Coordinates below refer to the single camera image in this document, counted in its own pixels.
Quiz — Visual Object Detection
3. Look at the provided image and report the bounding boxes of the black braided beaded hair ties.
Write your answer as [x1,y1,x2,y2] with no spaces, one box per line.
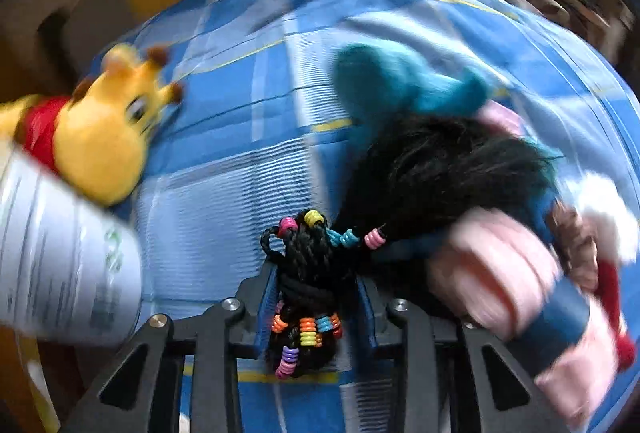
[259,208,388,381]

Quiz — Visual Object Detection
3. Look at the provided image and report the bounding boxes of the pink yarn skein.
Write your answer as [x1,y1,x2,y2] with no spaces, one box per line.
[427,208,618,431]

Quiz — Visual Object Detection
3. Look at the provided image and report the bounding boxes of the red plush item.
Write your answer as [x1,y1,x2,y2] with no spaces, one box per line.
[594,260,637,372]

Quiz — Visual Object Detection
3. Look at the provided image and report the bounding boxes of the teal plush doll pink dress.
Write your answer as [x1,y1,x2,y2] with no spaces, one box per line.
[331,40,524,152]

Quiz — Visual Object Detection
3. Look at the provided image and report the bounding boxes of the clear plastic bag of cotton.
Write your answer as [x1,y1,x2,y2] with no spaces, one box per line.
[565,172,639,266]

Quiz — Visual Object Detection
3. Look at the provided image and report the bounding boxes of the blue plaid bed sheet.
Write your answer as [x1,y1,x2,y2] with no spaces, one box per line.
[117,0,639,319]

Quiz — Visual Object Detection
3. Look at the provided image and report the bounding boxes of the white protein powder can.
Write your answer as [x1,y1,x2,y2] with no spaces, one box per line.
[0,141,142,346]

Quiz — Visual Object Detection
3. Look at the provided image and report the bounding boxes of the yellow plush bear toy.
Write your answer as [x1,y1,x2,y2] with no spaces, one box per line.
[1,43,183,207]

